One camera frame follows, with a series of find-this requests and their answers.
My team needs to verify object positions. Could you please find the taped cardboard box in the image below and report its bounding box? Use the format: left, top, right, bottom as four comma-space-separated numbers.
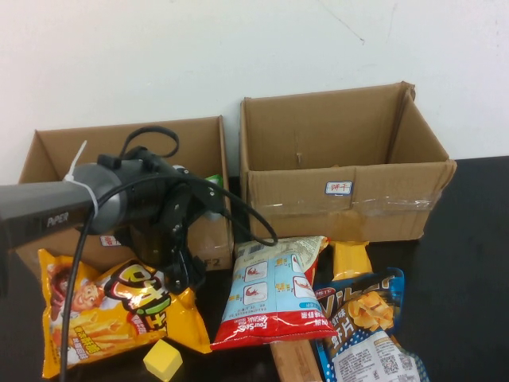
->
239, 81, 458, 244

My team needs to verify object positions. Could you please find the black camera cable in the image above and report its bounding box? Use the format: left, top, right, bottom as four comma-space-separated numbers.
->
58, 125, 279, 382

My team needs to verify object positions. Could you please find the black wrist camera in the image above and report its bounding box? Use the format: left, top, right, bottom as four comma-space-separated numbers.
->
170, 165, 226, 222

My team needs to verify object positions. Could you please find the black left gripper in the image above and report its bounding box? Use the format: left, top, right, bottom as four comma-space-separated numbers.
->
153, 186, 208, 296

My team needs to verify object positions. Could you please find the yellow wafer packet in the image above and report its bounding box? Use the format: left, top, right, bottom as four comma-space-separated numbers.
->
332, 240, 374, 282

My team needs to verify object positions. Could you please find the yellow foam cube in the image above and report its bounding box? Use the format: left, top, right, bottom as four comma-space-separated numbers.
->
142, 338, 184, 380

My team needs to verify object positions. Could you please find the wooden board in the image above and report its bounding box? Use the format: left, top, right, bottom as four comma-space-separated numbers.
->
270, 337, 323, 382

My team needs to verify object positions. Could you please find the cardboard box marked F2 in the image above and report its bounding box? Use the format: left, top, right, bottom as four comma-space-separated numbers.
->
15, 115, 235, 275

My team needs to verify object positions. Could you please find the white zip tie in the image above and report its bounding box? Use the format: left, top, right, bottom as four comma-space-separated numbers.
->
64, 140, 99, 235

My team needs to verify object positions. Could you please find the yellow fries snack bag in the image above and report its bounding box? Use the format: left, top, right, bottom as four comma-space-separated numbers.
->
37, 248, 212, 379

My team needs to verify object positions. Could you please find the blue potato chips bag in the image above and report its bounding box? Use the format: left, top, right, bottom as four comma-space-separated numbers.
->
313, 267, 430, 382

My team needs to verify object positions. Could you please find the red and blue shrimp snack bag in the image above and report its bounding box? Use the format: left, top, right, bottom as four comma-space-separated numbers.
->
209, 235, 338, 350

